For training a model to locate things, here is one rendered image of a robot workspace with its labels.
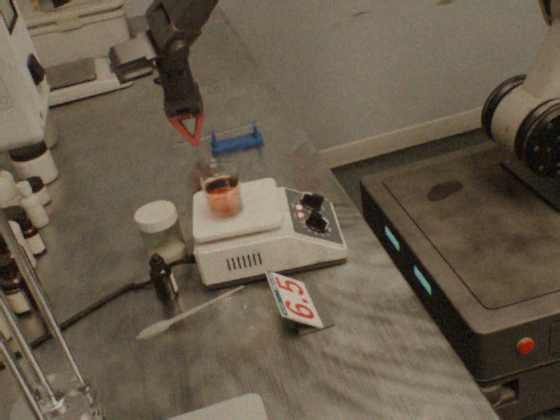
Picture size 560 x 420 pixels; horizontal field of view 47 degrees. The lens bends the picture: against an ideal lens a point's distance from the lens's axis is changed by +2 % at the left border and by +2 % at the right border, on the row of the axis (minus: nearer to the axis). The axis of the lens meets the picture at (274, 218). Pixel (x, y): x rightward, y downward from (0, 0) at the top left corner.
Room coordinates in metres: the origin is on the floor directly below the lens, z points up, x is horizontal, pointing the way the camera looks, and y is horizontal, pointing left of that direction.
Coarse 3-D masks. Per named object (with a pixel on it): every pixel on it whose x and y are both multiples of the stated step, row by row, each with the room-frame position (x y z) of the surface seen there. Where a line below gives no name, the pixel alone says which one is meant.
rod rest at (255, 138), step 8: (240, 136) 1.13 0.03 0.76; (248, 136) 1.12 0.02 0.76; (256, 136) 1.10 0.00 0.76; (216, 144) 1.10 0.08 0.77; (224, 144) 1.11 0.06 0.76; (232, 144) 1.10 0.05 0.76; (240, 144) 1.10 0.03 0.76; (248, 144) 1.10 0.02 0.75; (256, 144) 1.10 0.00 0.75; (216, 152) 1.10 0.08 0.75
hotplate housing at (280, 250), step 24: (288, 216) 0.73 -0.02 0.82; (216, 240) 0.70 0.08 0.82; (240, 240) 0.69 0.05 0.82; (264, 240) 0.69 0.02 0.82; (288, 240) 0.68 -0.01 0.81; (312, 240) 0.69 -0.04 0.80; (216, 264) 0.69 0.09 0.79; (240, 264) 0.69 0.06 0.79; (264, 264) 0.69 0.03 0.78; (288, 264) 0.68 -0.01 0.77; (312, 264) 0.69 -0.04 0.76
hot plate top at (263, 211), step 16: (256, 192) 0.77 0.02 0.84; (272, 192) 0.77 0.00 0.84; (256, 208) 0.73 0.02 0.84; (272, 208) 0.72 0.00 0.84; (208, 224) 0.72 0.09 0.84; (224, 224) 0.71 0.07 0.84; (240, 224) 0.70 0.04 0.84; (256, 224) 0.69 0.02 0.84; (272, 224) 0.69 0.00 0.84; (208, 240) 0.69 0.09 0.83
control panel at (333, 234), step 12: (288, 192) 0.80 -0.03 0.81; (300, 192) 0.81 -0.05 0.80; (288, 204) 0.76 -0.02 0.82; (300, 204) 0.77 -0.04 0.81; (324, 204) 0.79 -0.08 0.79; (300, 216) 0.73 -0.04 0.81; (324, 216) 0.75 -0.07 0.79; (300, 228) 0.70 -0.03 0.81; (336, 228) 0.73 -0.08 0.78; (324, 240) 0.69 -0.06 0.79; (336, 240) 0.70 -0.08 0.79
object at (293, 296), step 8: (280, 280) 0.64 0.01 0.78; (288, 280) 0.65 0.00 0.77; (280, 288) 0.62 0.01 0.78; (288, 288) 0.63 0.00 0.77; (296, 288) 0.64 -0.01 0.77; (288, 296) 0.61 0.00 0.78; (296, 296) 0.62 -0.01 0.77; (304, 296) 0.63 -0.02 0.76; (288, 304) 0.59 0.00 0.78; (296, 304) 0.60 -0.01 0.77; (304, 304) 0.61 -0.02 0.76; (288, 312) 0.57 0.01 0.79; (296, 312) 0.58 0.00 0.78; (304, 312) 0.59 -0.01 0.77; (312, 312) 0.60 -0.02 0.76; (312, 320) 0.58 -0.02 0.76
